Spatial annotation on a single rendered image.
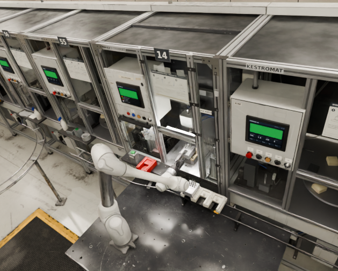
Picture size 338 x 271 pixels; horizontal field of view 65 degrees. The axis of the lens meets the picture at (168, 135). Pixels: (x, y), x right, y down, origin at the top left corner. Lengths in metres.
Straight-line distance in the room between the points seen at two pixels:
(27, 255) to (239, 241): 2.39
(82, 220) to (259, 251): 2.17
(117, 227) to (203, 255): 0.68
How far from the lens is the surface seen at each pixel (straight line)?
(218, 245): 2.27
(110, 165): 1.82
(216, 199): 2.25
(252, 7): 2.31
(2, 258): 3.81
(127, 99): 2.24
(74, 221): 3.63
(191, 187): 2.28
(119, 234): 2.21
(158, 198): 2.58
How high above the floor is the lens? 2.68
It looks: 39 degrees down
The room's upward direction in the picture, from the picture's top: 11 degrees counter-clockwise
